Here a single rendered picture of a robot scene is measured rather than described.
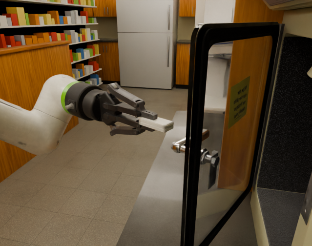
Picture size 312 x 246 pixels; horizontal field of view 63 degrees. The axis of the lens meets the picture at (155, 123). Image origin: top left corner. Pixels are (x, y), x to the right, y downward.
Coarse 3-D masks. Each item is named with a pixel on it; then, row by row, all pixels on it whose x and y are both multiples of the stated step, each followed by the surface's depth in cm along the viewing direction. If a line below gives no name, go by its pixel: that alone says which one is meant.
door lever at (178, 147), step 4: (180, 140) 42; (184, 140) 42; (172, 144) 41; (176, 144) 41; (180, 144) 41; (184, 144) 41; (172, 148) 41; (176, 148) 41; (180, 148) 40; (184, 148) 40; (176, 152) 41; (180, 152) 41; (184, 152) 40
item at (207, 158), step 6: (204, 156) 38; (210, 156) 37; (216, 156) 37; (204, 162) 38; (210, 162) 37; (216, 162) 37; (210, 168) 37; (216, 168) 39; (210, 174) 38; (210, 180) 38; (210, 186) 39
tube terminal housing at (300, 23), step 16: (288, 16) 46; (304, 16) 38; (288, 32) 45; (304, 32) 37; (272, 96) 53; (256, 192) 60; (256, 208) 59; (256, 224) 57; (304, 224) 31; (304, 240) 31
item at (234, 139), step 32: (192, 32) 29; (192, 64) 30; (224, 64) 36; (256, 64) 45; (192, 96) 31; (224, 96) 38; (256, 96) 50; (224, 128) 41; (256, 128) 55; (224, 160) 45; (224, 192) 49
